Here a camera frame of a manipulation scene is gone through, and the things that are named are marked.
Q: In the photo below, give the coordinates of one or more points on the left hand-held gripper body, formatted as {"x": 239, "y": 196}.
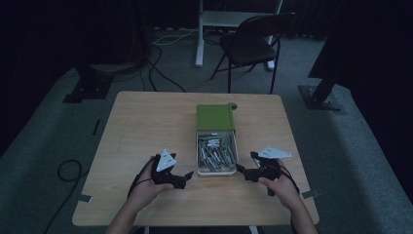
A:
{"x": 164, "y": 174}

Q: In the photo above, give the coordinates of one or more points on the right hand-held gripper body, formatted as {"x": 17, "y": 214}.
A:
{"x": 268, "y": 170}

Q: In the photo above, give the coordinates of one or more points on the green box with metal tray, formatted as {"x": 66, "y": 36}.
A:
{"x": 217, "y": 172}

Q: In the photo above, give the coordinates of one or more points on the person's left hand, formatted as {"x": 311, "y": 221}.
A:
{"x": 146, "y": 190}

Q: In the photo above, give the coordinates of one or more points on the person's right hand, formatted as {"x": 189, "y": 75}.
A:
{"x": 284, "y": 190}

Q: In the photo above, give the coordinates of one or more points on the pile of grey metal pieces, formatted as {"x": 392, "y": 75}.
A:
{"x": 216, "y": 154}

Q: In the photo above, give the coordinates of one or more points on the small grey round object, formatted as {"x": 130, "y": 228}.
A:
{"x": 233, "y": 105}

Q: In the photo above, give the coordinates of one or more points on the white table leg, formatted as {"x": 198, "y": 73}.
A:
{"x": 146, "y": 230}
{"x": 253, "y": 230}

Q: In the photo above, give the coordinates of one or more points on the short black floor strip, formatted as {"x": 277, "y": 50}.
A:
{"x": 96, "y": 127}

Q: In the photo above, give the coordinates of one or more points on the slanted black stand with base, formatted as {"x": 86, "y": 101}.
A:
{"x": 321, "y": 94}

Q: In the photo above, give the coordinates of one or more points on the black folding chair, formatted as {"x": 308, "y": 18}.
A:
{"x": 250, "y": 48}

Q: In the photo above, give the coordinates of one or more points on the black stand base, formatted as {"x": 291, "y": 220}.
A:
{"x": 89, "y": 89}

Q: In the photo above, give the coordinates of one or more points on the dark curtain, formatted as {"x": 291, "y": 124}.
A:
{"x": 373, "y": 48}

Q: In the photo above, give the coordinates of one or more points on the white desk frame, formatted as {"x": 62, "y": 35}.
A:
{"x": 224, "y": 19}

